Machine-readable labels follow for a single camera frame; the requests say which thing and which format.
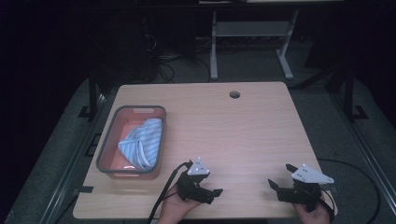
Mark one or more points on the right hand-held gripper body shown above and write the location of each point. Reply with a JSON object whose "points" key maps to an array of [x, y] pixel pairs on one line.
{"points": [[306, 186]]}

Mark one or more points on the person's right hand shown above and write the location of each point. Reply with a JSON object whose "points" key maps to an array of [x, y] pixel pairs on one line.
{"points": [[313, 216]]}

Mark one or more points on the person's left hand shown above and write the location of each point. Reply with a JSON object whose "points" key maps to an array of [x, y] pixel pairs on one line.
{"points": [[174, 208]]}

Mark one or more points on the black upright post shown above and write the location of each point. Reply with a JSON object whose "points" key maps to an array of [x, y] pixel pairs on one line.
{"points": [[92, 93], [349, 93]]}

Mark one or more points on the blue striped cloth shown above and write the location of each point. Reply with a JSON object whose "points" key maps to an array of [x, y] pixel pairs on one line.
{"points": [[144, 143]]}

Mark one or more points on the pink basket with grey rim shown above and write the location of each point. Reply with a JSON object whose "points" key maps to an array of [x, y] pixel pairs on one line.
{"points": [[107, 155]]}

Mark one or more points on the aluminium floor rail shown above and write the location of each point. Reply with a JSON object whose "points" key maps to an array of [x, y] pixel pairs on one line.
{"points": [[71, 161], [367, 155]]}

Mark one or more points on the grey metal stand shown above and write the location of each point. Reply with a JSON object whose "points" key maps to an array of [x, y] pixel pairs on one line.
{"points": [[249, 29]]}

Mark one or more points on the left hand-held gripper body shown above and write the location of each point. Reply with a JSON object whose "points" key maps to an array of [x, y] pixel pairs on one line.
{"points": [[190, 186]]}

